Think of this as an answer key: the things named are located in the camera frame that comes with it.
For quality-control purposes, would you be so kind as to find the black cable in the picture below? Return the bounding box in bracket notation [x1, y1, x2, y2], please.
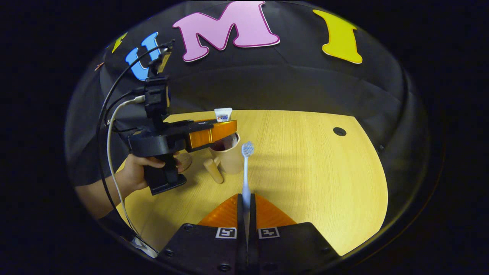
[96, 44, 170, 230]

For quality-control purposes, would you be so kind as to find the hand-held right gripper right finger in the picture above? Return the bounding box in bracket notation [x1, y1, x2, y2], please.
[248, 193, 340, 274]

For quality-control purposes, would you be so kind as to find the white cable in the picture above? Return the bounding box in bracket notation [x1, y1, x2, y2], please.
[106, 95, 159, 257]

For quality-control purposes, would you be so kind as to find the black backdrop cloth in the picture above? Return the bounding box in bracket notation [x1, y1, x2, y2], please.
[64, 0, 432, 245]

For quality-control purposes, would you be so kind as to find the beige cup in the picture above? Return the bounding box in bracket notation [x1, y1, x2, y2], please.
[204, 132, 242, 184]

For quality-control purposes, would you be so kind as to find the white toothpaste tube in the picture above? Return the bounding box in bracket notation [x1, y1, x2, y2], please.
[214, 108, 233, 123]

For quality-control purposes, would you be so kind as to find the light blue toothbrush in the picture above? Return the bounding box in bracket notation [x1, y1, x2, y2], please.
[241, 141, 255, 245]

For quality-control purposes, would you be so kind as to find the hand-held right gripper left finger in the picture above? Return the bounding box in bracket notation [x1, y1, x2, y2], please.
[159, 193, 245, 274]

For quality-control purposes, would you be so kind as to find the round cork coaster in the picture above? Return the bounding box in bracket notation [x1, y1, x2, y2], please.
[177, 152, 193, 173]

